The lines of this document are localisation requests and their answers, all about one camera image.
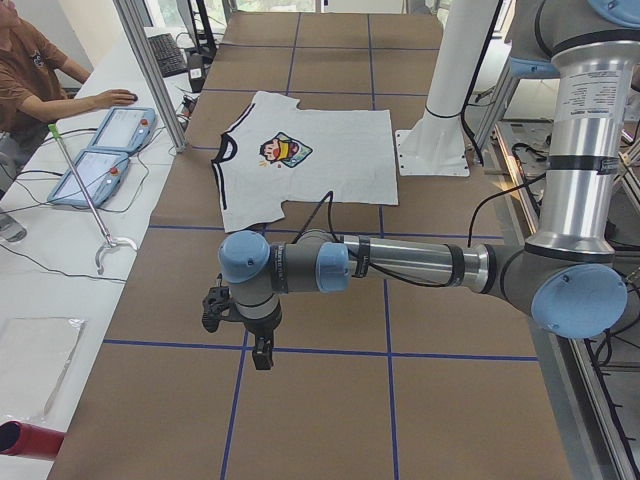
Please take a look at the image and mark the lower blue teach pendant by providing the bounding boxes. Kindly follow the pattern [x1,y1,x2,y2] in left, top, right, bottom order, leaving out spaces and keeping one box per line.
[47,149,130,207]

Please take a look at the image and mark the silver reacher grabber tool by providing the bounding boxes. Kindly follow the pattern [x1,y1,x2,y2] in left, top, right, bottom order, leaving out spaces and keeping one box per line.
[48,124,138,276]

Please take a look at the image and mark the aluminium frame post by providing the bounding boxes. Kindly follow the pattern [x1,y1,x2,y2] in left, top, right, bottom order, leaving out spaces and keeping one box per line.
[113,0,187,153]

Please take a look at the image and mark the person's hand on mouse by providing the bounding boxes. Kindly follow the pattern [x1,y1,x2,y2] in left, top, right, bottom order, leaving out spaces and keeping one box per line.
[95,89,134,109]

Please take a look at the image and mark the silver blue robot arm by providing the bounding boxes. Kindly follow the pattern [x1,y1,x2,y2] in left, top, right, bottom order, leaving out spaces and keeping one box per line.
[202,1,639,370]

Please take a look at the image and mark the black keyboard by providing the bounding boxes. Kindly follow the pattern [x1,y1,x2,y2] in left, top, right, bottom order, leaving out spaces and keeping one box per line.
[147,33,188,78]

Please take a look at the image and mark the clear plastic bag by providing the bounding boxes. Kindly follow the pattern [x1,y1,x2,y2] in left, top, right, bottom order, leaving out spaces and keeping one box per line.
[1,317,86,423]

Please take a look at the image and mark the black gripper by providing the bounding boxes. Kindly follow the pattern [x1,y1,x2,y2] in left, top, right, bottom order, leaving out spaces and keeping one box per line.
[245,315,278,370]

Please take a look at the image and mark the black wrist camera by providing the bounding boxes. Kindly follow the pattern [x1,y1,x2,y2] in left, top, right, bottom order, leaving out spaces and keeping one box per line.
[202,286,235,333]

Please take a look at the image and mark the blue teach pendant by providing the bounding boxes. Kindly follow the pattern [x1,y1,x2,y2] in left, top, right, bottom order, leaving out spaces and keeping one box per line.
[89,107,157,154]
[47,149,130,207]

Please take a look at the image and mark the white cartoon print t-shirt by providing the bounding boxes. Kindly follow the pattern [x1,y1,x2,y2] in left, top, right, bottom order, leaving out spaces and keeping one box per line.
[212,91,398,232]

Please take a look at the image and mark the seated person brown shirt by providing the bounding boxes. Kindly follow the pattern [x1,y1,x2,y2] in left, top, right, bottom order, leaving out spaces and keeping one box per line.
[0,0,137,151]

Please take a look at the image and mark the red cylinder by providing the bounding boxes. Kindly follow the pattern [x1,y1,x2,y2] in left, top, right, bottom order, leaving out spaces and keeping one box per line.
[1,421,65,461]

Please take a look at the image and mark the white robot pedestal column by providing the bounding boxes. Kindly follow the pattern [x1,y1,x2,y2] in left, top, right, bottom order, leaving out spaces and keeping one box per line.
[395,0,502,177]

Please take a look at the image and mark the upper blue teach pendant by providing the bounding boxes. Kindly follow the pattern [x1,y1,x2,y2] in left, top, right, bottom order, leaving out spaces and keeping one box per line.
[89,107,157,154]

